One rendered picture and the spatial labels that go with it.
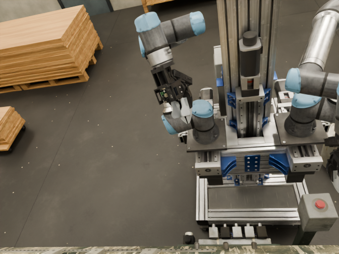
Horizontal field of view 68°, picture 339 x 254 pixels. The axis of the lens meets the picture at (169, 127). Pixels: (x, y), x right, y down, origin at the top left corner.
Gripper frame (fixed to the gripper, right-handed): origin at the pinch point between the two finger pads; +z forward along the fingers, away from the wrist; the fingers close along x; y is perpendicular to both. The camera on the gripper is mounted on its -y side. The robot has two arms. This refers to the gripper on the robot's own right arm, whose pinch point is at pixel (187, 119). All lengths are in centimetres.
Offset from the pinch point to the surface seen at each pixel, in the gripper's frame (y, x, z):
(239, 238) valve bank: -26, -14, 76
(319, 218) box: -34, 25, 68
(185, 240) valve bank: -13, -37, 68
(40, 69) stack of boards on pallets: -164, -326, -84
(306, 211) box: -36, 20, 66
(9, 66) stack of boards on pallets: -143, -364, -105
